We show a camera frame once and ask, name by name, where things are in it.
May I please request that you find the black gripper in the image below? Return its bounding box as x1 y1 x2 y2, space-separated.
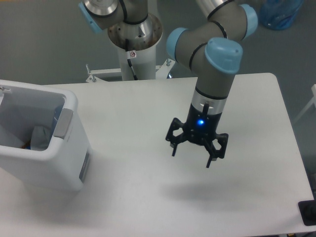
165 103 229 169

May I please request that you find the clear plastic water bottle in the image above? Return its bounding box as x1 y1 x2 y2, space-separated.
51 105 63 130

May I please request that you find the white plastic wrapper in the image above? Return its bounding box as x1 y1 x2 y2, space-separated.
31 125 52 151

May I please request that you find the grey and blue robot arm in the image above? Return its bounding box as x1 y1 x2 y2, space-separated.
79 0 258 161

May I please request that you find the white plastic trash can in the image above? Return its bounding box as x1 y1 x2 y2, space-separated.
0 80 91 191

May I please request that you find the black device at table edge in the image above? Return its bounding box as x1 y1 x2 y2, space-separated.
298 200 316 226

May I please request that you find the black cable on pedestal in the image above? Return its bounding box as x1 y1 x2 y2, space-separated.
124 39 139 81

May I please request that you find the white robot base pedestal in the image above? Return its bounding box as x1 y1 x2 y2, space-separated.
108 13 162 81

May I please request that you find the white pedestal foot bracket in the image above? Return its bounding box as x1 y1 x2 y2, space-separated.
85 64 122 83

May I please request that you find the white frame at right edge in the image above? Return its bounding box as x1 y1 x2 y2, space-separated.
293 84 316 124

